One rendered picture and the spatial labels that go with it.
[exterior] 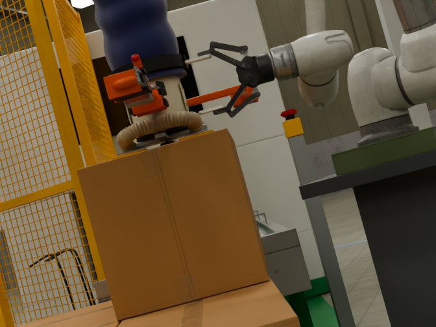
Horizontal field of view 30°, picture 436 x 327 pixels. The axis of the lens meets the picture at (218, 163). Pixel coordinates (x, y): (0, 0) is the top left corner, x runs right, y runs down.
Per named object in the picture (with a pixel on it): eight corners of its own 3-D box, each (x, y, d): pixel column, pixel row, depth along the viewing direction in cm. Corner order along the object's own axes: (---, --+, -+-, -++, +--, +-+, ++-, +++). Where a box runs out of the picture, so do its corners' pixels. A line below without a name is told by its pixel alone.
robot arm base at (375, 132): (418, 132, 254) (413, 114, 254) (420, 130, 233) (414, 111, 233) (361, 146, 258) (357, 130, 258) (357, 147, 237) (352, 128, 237)
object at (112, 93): (115, 103, 181) (109, 82, 181) (146, 94, 181) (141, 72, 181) (108, 99, 173) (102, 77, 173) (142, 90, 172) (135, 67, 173)
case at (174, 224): (148, 289, 265) (116, 172, 266) (266, 257, 263) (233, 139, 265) (117, 321, 205) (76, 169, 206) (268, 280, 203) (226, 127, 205)
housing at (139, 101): (128, 109, 194) (122, 91, 194) (155, 101, 194) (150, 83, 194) (123, 106, 187) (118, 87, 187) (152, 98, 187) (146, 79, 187)
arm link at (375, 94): (370, 126, 255) (351, 59, 256) (424, 109, 245) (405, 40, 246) (349, 130, 241) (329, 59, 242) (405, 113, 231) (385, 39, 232)
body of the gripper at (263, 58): (268, 47, 205) (232, 57, 206) (276, 80, 205) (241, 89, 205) (267, 52, 213) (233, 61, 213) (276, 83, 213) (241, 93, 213)
